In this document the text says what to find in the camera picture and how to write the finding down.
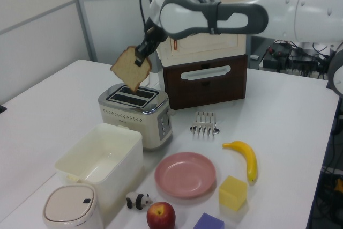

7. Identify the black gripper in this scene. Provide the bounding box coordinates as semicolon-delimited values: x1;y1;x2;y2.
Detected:
134;25;166;67

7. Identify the brown-crusted bread slice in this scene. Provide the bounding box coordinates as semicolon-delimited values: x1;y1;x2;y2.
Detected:
110;46;153;93

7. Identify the cream and chrome toaster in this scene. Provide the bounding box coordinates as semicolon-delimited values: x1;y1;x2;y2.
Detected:
98;84;177;152

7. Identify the silver metal toast rack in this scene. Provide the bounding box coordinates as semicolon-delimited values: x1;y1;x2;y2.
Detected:
189;110;221;138

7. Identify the cream open plastic box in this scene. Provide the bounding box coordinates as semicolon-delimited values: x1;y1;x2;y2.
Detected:
54;123;144;213

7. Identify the pink plate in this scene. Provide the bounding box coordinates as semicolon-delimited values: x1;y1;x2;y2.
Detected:
154;152;217;200

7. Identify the panda figurine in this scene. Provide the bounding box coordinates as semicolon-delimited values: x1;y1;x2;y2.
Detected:
126;191;154;211

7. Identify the yellow banana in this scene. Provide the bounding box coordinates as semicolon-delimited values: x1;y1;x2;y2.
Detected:
221;140;258;186

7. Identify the red apple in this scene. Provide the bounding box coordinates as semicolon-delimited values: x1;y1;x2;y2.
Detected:
146;201;176;229

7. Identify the yellow cube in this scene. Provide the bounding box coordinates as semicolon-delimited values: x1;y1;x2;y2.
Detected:
218;175;248;212

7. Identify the small cream lidded bin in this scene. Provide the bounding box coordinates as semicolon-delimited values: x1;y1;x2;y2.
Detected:
42;184;104;229

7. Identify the purple cube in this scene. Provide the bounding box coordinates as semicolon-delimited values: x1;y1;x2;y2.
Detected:
192;212;225;229

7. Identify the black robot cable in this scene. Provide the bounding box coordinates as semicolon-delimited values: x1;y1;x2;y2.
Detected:
139;0;167;34

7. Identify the brown drawer with white handle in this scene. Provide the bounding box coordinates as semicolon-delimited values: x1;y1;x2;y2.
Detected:
162;53;248;110

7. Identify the grey partition post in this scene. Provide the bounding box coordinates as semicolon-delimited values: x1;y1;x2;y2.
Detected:
72;0;98;62

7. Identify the black electronics with cables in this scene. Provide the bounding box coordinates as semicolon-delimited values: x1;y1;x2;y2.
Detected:
262;40;334;80

